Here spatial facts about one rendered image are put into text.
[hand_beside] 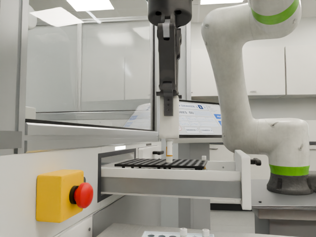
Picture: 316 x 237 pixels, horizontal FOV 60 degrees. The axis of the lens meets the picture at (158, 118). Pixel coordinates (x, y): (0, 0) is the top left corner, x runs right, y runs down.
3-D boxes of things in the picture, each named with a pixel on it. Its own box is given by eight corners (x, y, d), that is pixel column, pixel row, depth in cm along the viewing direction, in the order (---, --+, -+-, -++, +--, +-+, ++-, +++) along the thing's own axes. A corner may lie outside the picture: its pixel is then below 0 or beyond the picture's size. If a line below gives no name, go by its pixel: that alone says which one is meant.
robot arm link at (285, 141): (264, 168, 106) (262, 118, 106) (310, 170, 98) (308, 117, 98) (258, 174, 94) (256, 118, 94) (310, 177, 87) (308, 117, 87)
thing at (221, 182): (235, 181, 83) (234, 161, 83) (241, 201, 58) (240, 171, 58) (111, 177, 92) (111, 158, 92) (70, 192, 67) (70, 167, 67)
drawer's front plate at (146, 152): (161, 170, 122) (161, 145, 122) (142, 180, 93) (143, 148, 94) (157, 170, 122) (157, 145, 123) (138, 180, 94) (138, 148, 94)
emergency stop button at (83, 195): (95, 205, 46) (95, 180, 46) (83, 211, 42) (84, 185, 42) (79, 204, 46) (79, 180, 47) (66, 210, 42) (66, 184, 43)
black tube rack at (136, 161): (207, 181, 81) (207, 159, 81) (204, 193, 63) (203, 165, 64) (135, 178, 85) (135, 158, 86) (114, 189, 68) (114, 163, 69)
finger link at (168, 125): (178, 96, 45) (177, 95, 44) (178, 138, 44) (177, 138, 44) (160, 96, 45) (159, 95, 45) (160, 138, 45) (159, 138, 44)
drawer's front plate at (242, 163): (240, 185, 84) (240, 149, 84) (251, 210, 56) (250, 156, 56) (235, 185, 84) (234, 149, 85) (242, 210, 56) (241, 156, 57)
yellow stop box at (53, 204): (87, 211, 48) (88, 169, 48) (64, 224, 41) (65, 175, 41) (61, 209, 49) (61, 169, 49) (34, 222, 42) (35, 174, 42)
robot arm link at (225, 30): (228, 141, 115) (203, 9, 92) (270, 141, 107) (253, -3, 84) (221, 160, 105) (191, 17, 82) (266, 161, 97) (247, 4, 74)
